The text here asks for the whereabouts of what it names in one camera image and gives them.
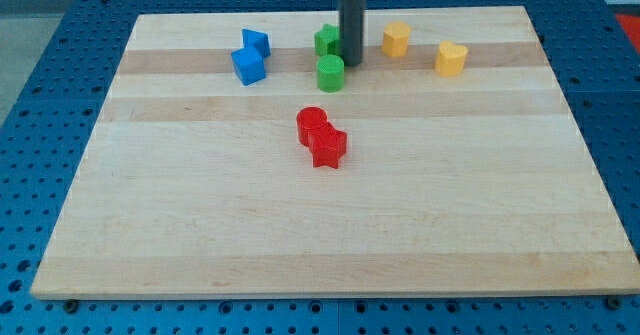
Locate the green star block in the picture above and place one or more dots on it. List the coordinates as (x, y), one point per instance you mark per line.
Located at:
(327, 41)

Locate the red star block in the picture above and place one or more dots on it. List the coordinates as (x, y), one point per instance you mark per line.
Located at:
(327, 146)

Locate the blue triangle block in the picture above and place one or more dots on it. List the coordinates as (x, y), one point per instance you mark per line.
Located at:
(258, 40)

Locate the red cylinder block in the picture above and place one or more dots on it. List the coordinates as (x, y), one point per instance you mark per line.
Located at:
(307, 120)

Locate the wooden board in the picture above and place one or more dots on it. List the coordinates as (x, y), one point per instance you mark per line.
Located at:
(194, 186)

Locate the green cylinder block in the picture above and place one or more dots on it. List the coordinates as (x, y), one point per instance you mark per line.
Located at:
(330, 73)

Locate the blue cube block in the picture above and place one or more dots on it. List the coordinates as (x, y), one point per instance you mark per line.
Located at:
(248, 65)

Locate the yellow hexagon block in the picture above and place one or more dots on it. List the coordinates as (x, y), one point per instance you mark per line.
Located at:
(396, 39)

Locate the yellow heart block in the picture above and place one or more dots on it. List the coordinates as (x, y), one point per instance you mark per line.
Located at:
(450, 58)

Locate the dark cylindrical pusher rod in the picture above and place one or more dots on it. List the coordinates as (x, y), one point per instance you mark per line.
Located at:
(351, 26)

